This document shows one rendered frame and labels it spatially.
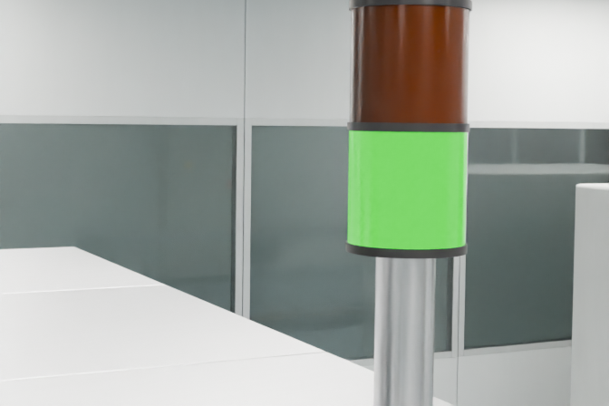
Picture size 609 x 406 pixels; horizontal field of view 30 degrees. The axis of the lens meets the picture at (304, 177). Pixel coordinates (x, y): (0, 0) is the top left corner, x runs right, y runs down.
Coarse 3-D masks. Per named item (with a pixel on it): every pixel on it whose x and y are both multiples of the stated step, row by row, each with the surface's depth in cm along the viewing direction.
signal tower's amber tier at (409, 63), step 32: (352, 32) 47; (384, 32) 45; (416, 32) 45; (448, 32) 45; (352, 64) 47; (384, 64) 45; (416, 64) 45; (448, 64) 45; (352, 96) 47; (384, 96) 45; (416, 96) 45; (448, 96) 45
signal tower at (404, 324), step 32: (352, 0) 46; (384, 0) 45; (416, 0) 44; (448, 0) 45; (352, 128) 46; (384, 128) 45; (416, 128) 45; (448, 128) 45; (384, 256) 45; (416, 256) 45; (448, 256) 45; (384, 288) 47; (416, 288) 46; (384, 320) 47; (416, 320) 46; (384, 352) 47; (416, 352) 46; (384, 384) 47; (416, 384) 47
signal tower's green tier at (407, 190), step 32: (352, 160) 47; (384, 160) 45; (416, 160) 45; (448, 160) 45; (352, 192) 47; (384, 192) 45; (416, 192) 45; (448, 192) 45; (352, 224) 47; (384, 224) 45; (416, 224) 45; (448, 224) 45
